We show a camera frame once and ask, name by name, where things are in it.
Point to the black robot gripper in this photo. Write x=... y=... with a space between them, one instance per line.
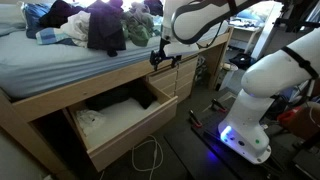
x=156 y=57

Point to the black t-shirt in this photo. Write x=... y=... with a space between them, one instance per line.
x=105 y=28

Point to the light wood drawer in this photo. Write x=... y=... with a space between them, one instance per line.
x=103 y=155

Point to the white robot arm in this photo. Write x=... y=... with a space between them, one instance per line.
x=184 y=24

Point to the small wooden drawer chest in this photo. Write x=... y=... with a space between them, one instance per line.
x=176 y=81

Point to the black clothes in drawer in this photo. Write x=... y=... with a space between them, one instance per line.
x=135 y=89

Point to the white clothes in drawer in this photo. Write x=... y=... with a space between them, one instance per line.
x=101 y=126

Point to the green crumpled garment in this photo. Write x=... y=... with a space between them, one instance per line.
x=138 y=24

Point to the white crumpled garment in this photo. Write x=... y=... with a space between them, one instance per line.
x=77 y=27

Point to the white desk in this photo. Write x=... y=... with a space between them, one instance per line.
x=244 y=33

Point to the dark maroon garment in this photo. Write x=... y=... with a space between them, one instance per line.
x=58 y=14

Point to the blue plaid cloth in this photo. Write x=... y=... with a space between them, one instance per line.
x=53 y=36

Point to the blue sheeted mattress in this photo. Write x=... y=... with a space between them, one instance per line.
x=28 y=68

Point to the dark blue pillow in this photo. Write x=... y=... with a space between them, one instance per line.
x=33 y=12

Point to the red object on floor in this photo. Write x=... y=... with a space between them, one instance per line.
x=285 y=117

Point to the red handled clamp right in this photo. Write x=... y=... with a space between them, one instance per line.
x=217 y=105

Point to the red handled clamp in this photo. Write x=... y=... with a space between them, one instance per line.
x=217 y=105
x=194 y=119

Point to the red handled clamp left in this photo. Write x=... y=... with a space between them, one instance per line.
x=194 y=119

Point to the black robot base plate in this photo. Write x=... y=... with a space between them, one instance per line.
x=289 y=159

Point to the light wood bed frame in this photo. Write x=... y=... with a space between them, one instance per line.
x=18 y=115

